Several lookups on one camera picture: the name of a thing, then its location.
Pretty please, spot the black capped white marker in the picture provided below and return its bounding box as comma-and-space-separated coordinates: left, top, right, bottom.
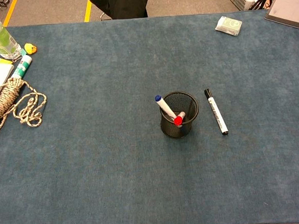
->
203, 87, 229, 137

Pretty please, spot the blue capped white marker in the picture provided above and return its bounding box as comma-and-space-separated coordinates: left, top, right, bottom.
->
154, 93, 178, 121

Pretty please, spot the red capped white marker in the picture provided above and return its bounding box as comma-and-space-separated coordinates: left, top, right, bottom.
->
173, 111, 187, 128

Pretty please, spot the black mesh pen cup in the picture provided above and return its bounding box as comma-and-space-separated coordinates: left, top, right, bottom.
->
158, 89, 202, 140

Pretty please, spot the blue felt table mat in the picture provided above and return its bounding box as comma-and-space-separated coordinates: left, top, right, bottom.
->
0, 6, 299, 224

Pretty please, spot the person in black trousers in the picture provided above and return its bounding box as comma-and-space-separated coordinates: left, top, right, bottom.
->
86, 0, 153, 22

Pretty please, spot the green white tissue packet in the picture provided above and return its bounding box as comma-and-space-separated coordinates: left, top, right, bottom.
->
213, 14, 244, 38

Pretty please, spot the yellow rubber duck toy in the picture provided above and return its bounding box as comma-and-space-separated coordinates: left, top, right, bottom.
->
24, 42, 38, 56

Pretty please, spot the white green glue stick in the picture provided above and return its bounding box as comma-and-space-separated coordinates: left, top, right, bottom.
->
9, 54, 34, 80

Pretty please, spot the grey laptop computer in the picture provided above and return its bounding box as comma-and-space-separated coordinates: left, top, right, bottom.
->
263, 0, 299, 35

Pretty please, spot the coiled beige braided rope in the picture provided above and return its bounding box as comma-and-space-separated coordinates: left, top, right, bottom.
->
0, 75, 50, 136

